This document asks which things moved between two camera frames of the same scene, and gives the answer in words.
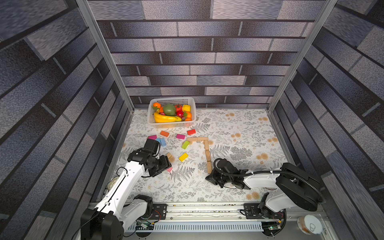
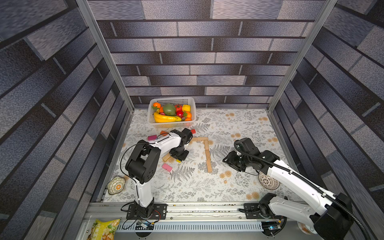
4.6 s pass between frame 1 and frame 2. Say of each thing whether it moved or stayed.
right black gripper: moved
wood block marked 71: stayed
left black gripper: moved
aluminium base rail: stayed
